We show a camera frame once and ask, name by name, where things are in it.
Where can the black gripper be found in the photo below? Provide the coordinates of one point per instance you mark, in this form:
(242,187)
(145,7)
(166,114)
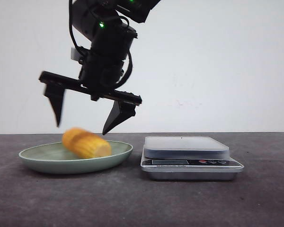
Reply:
(100,75)

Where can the yellow corn cob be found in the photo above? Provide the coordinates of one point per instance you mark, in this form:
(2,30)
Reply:
(85,144)

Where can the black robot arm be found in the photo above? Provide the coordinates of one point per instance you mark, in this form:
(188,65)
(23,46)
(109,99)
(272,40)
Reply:
(106,24)

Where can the pale green plate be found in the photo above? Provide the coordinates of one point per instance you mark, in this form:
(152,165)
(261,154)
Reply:
(55,159)

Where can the silver digital kitchen scale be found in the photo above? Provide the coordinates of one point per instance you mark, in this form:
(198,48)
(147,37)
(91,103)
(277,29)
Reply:
(188,158)

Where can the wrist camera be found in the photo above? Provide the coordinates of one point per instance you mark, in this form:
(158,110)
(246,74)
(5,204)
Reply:
(78,56)

